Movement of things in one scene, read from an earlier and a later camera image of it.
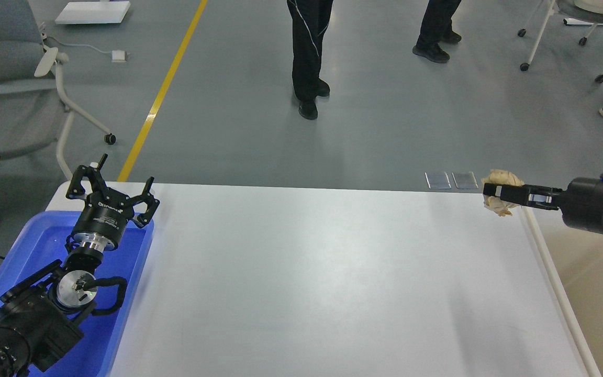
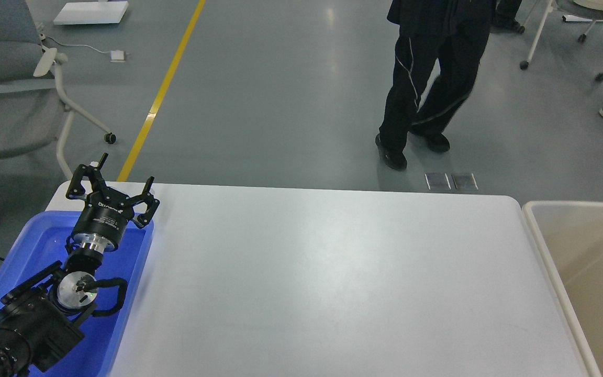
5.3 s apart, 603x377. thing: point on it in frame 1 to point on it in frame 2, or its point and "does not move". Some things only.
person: [436, 27] to [504, 21]
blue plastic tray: [40, 242] does not move
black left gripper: [101, 223] does not move
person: [310, 20] to [439, 45]
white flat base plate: [88, 12] does not move
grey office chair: [15, 103] does not move
